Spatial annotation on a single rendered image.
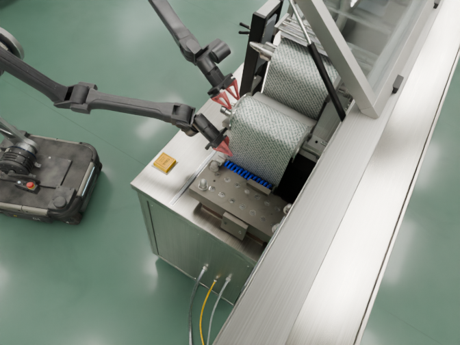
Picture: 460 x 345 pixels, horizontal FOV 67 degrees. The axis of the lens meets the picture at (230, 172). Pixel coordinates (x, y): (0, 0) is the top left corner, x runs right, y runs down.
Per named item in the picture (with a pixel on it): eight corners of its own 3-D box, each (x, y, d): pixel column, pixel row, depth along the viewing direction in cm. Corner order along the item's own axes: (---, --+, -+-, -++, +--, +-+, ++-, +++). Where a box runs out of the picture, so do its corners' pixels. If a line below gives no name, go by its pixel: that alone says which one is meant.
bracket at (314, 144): (311, 137, 118) (313, 133, 116) (327, 145, 116) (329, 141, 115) (305, 146, 115) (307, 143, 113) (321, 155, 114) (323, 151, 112)
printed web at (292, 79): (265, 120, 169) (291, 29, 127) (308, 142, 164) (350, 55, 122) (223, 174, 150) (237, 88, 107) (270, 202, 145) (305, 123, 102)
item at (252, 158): (226, 159, 140) (231, 130, 125) (277, 187, 135) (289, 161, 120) (226, 159, 140) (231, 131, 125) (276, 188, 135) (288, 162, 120)
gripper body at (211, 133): (207, 151, 134) (194, 137, 132) (221, 135, 139) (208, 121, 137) (215, 146, 128) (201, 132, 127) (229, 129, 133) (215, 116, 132)
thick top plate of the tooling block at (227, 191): (211, 167, 143) (211, 159, 138) (296, 216, 135) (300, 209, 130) (188, 195, 135) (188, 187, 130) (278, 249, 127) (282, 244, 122)
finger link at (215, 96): (222, 114, 129) (207, 94, 125) (231, 103, 133) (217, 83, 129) (233, 110, 124) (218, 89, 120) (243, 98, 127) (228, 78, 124)
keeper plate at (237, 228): (222, 223, 137) (225, 211, 127) (244, 236, 135) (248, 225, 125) (220, 228, 135) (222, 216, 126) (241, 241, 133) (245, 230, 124)
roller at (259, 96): (256, 107, 144) (261, 85, 134) (311, 135, 139) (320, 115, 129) (241, 124, 138) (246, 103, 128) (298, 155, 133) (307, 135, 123)
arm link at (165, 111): (67, 105, 122) (76, 79, 126) (72, 112, 128) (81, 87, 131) (187, 126, 124) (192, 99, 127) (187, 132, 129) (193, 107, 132)
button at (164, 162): (163, 155, 152) (163, 151, 150) (176, 162, 151) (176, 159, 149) (153, 165, 149) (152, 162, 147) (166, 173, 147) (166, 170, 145)
